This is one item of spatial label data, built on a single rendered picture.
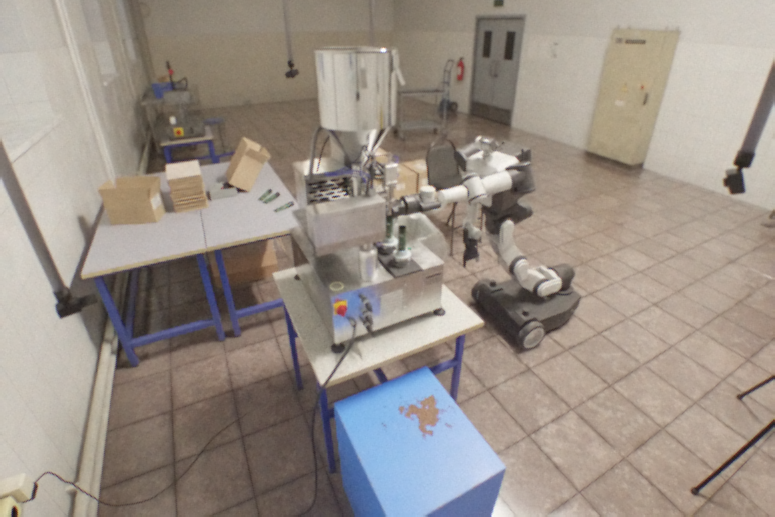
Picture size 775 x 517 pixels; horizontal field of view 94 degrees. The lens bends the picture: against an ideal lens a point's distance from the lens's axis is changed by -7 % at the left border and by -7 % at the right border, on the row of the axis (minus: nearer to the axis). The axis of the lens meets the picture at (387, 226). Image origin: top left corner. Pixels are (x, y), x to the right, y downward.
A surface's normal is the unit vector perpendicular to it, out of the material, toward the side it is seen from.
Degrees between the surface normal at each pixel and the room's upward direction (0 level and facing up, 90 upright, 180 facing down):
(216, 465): 0
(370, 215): 90
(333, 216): 90
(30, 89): 90
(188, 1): 90
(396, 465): 0
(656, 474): 0
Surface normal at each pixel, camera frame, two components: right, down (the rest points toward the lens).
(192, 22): 0.45, 0.41
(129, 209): 0.12, 0.46
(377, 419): 0.00, -0.89
